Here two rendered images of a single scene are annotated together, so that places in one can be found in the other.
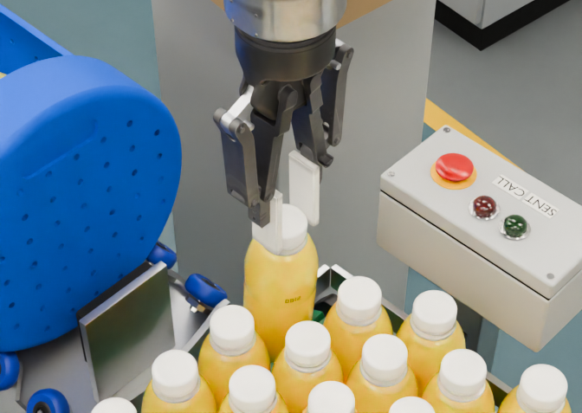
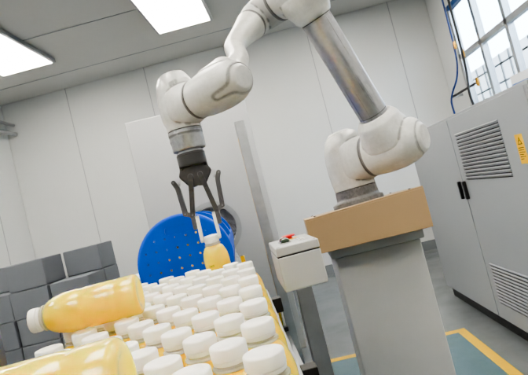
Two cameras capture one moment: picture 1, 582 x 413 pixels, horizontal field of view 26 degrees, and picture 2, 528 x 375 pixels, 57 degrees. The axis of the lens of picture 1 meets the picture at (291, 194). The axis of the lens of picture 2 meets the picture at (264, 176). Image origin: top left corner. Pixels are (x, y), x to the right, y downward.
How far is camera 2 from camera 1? 1.22 m
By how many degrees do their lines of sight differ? 61
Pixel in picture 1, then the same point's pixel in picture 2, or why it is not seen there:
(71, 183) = (184, 244)
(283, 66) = (180, 160)
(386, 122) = (418, 329)
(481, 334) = (303, 313)
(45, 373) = not seen: hidden behind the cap
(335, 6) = (188, 139)
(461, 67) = not seen: outside the picture
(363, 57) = (390, 288)
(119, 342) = not seen: hidden behind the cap
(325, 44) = (190, 154)
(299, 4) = (175, 137)
